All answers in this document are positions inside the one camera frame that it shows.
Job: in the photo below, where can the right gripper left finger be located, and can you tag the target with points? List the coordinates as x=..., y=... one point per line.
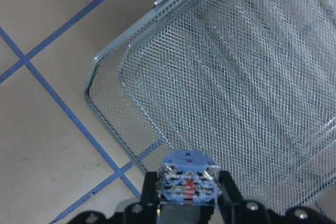
x=142, y=211

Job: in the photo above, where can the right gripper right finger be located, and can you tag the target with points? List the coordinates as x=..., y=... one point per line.
x=235, y=209

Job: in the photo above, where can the red emergency stop button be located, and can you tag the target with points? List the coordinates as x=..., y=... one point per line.
x=187, y=188

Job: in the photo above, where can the silver wire mesh shelf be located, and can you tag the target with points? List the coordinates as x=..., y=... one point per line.
x=251, y=83

